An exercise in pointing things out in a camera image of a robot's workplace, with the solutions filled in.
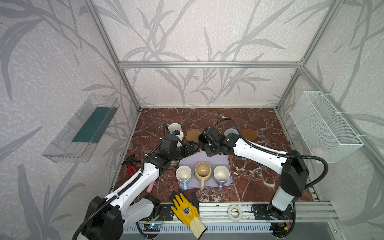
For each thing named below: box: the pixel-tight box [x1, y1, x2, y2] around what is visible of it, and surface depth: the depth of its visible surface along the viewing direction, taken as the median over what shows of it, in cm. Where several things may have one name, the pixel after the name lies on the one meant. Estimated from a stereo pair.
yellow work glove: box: [171, 193, 207, 240], surface depth 73 cm
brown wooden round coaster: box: [242, 128, 258, 142], surface depth 107 cm
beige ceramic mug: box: [194, 162, 212, 190], surface depth 81 cm
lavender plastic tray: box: [178, 151, 233, 189], surface depth 84 cm
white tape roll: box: [227, 205, 243, 223], surface depth 74 cm
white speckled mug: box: [168, 122, 184, 148], surface depth 77 cm
